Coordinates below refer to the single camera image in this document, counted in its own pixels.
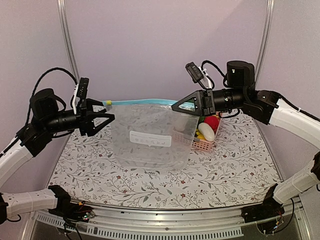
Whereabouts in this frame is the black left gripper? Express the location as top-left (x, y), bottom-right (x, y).
top-left (43, 98), bottom-right (115, 136)

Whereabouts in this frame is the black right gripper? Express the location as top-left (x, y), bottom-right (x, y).
top-left (171, 87), bottom-right (247, 117)

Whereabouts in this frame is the clear zip top bag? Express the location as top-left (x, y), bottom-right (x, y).
top-left (104, 99), bottom-right (196, 170)

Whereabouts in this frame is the toy bok choy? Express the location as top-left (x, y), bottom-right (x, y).
top-left (173, 115), bottom-right (199, 132)

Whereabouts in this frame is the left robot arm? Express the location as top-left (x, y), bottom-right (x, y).
top-left (0, 88), bottom-right (115, 223)

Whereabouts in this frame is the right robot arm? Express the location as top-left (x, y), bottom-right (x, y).
top-left (171, 60), bottom-right (320, 223)

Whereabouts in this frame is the red toy fruit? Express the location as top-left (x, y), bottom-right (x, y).
top-left (203, 115), bottom-right (221, 133)

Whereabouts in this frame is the toy banana bunch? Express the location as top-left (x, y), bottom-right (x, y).
top-left (195, 129), bottom-right (205, 140)

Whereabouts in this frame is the white toy radish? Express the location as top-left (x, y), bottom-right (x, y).
top-left (198, 122), bottom-right (215, 142)

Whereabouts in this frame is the pink perforated plastic basket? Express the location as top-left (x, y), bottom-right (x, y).
top-left (172, 119), bottom-right (222, 153)

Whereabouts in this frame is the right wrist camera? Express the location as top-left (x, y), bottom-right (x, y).
top-left (185, 62), bottom-right (215, 90)

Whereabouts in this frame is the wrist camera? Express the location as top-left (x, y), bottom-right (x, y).
top-left (70, 77), bottom-right (90, 114)
top-left (185, 62), bottom-right (215, 90)

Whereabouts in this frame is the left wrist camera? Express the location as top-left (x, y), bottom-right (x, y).
top-left (70, 77), bottom-right (90, 114)

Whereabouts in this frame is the aluminium right frame post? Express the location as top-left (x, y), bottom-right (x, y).
top-left (255, 0), bottom-right (275, 82)

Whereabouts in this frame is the aluminium frame post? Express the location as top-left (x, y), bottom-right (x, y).
top-left (57, 0), bottom-right (80, 80)
top-left (255, 0), bottom-right (275, 82)

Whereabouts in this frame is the front aluminium rail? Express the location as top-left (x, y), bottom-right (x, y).
top-left (22, 197), bottom-right (313, 240)

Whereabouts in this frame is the aluminium left frame post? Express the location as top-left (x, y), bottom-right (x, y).
top-left (57, 0), bottom-right (80, 80)

